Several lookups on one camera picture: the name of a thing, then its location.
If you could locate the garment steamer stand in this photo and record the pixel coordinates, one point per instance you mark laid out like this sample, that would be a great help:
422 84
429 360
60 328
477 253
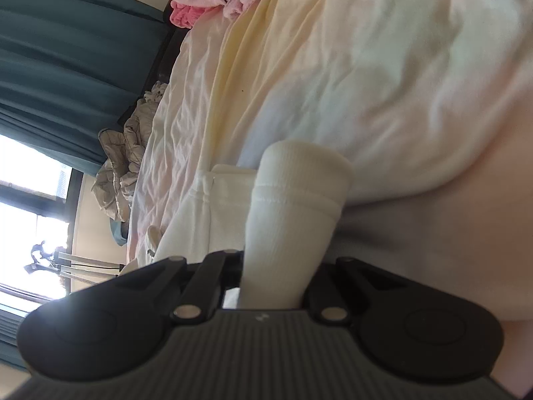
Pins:
83 264

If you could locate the grey crumpled quilt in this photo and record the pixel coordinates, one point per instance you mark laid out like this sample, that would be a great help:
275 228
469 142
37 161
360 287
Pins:
125 162

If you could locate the black sofa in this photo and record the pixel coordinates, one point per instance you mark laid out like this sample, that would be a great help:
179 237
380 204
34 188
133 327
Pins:
164 58

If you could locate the teal curtain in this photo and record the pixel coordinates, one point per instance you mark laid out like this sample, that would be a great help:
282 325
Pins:
12 337
75 71

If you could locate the pastel bed sheet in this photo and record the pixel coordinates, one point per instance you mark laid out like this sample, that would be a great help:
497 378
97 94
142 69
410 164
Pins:
333 71

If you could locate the dark framed window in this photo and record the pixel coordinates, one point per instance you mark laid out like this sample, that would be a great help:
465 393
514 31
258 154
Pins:
25 225

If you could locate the cream white sweatshirt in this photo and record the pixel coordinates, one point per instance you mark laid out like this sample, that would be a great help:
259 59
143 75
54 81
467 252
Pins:
291 200

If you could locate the hot pink cloth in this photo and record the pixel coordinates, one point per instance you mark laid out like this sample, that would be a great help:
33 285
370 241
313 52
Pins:
183 16

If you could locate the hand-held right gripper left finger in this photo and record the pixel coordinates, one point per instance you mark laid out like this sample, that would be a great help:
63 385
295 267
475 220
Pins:
216 271

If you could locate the teal pillow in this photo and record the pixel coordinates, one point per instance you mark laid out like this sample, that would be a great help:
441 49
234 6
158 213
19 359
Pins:
118 233

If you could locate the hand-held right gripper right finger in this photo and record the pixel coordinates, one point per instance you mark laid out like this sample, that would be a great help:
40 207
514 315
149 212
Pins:
333 283

